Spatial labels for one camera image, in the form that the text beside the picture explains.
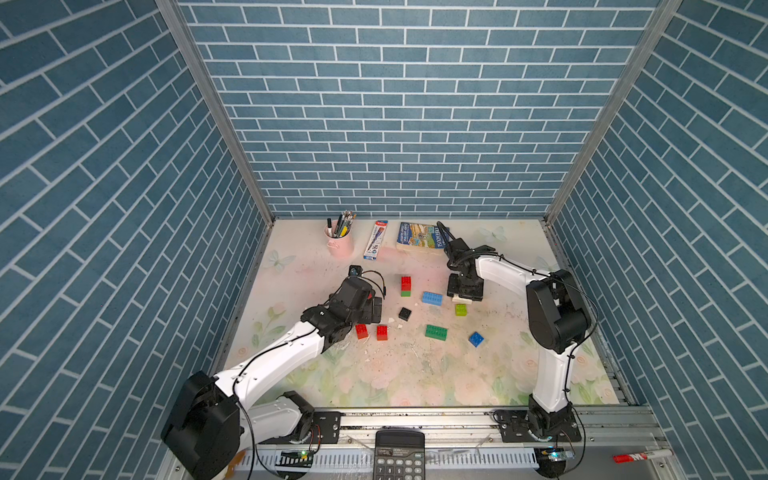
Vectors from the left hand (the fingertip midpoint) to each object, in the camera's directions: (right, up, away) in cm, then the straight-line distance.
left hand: (371, 302), depth 84 cm
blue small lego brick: (+31, -11, +3) cm, 33 cm away
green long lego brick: (+19, -10, +6) cm, 22 cm away
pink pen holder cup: (-13, +16, +18) cm, 27 cm away
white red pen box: (-1, +18, +29) cm, 34 cm away
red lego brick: (+10, +4, +10) cm, 15 cm away
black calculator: (+8, -32, -15) cm, 37 cm away
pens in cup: (-11, +23, +15) cm, 30 cm away
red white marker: (+62, -34, -15) cm, 72 cm away
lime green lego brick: (+28, -4, +10) cm, 30 cm away
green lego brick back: (+10, 0, +15) cm, 18 cm away
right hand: (+28, 0, +13) cm, 31 cm away
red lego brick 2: (-3, -9, +3) cm, 10 cm away
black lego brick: (+9, -6, +9) cm, 14 cm away
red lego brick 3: (+3, -9, +3) cm, 10 cm away
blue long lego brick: (+19, -1, +13) cm, 23 cm away
